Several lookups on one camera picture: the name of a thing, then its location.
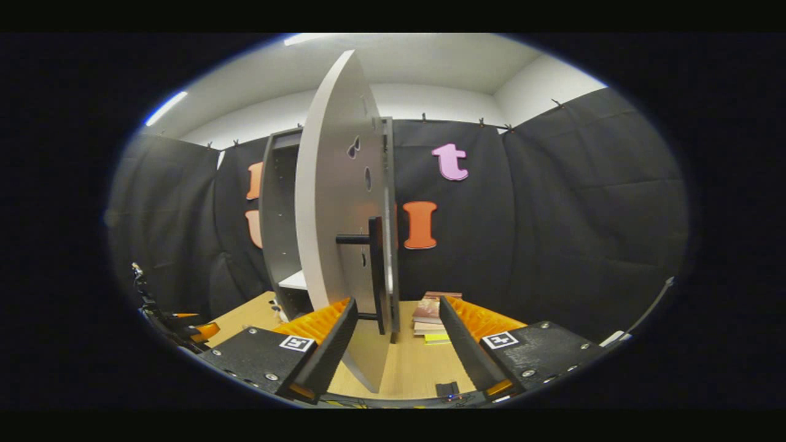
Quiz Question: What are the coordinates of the beige cabinet door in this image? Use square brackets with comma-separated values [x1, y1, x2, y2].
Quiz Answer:
[295, 50, 397, 394]

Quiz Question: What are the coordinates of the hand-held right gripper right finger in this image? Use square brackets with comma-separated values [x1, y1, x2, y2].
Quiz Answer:
[438, 296, 609, 400]

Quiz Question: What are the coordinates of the grey cabinet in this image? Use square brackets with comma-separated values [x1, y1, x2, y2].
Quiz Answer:
[259, 117, 401, 344]

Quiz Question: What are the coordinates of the black door handle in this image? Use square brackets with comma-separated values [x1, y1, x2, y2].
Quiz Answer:
[336, 216, 387, 335]

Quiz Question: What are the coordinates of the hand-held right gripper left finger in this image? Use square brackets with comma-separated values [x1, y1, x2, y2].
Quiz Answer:
[200, 298, 359, 405]

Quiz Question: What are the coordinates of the black backdrop cloth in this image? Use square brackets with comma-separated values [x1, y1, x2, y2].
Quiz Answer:
[107, 87, 690, 346]

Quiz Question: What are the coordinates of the brown cover book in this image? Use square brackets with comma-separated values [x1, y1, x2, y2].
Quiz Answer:
[411, 292, 462, 337]

